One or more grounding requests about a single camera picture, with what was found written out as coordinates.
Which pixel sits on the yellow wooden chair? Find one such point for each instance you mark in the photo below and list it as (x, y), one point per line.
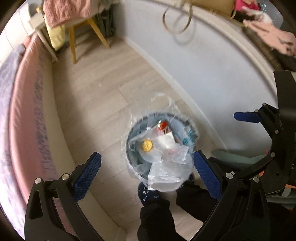
(77, 28)

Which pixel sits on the yellow orange peel piece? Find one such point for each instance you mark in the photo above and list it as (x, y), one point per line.
(147, 145)

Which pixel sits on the black trouser leg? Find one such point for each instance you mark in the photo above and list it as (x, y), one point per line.
(157, 222)

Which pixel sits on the pink bed mattress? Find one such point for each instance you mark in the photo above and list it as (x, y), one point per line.
(32, 141)

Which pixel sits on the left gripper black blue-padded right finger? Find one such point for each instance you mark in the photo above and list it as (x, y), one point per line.
(240, 213)

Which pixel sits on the round grey trash bin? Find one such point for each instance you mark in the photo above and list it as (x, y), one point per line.
(159, 148)

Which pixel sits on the large white paper sheet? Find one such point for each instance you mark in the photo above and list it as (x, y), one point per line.
(168, 176)

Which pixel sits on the black slipper with face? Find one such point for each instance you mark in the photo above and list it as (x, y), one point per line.
(147, 196)

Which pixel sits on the yellow garment on chair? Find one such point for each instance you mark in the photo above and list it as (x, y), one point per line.
(57, 36)

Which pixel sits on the pink quilted blanket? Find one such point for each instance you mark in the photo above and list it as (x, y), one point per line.
(63, 11)

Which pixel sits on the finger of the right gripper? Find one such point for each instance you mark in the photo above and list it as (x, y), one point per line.
(250, 117)
(243, 167)

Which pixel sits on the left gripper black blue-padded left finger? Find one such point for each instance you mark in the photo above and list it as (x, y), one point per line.
(42, 221)

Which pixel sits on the red snack wrapper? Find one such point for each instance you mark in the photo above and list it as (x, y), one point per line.
(164, 127)

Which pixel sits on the white side table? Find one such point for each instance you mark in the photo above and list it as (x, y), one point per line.
(37, 22)

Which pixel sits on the pink clothes pile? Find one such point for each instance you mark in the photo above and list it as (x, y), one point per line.
(282, 41)

